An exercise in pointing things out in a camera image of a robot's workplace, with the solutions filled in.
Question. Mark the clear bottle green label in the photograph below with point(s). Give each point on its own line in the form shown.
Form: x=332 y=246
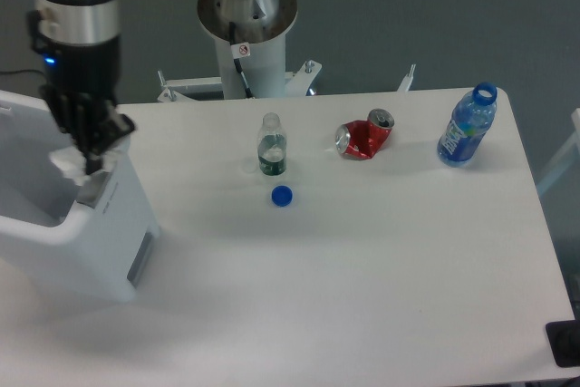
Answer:
x=271 y=146

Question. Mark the crushed red soda can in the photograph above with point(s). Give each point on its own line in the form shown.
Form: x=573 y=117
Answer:
x=362 y=139

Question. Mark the white bottle cap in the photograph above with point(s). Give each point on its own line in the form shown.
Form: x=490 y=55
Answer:
x=249 y=166

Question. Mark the black device at edge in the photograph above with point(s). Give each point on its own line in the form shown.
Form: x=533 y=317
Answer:
x=563 y=336

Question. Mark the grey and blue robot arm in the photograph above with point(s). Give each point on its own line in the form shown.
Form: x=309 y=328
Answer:
x=151 y=31

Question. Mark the blue bottle cap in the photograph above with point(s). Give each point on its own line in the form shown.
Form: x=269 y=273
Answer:
x=282 y=196

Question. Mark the white trash bin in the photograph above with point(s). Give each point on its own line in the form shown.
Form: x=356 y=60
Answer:
x=93 y=238

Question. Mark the blue plastic drink bottle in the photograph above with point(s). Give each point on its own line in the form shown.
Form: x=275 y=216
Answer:
x=469 y=122

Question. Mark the white furniture at right edge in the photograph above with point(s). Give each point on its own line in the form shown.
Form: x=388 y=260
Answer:
x=561 y=161

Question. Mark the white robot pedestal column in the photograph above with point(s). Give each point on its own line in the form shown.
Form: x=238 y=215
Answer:
x=249 y=38

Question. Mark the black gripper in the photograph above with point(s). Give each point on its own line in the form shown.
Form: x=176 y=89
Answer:
x=80 y=92

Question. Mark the white metal table frame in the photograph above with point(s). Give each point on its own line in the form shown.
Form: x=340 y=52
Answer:
x=300 y=83

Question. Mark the white paper ball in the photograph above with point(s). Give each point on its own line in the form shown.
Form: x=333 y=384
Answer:
x=72 y=164

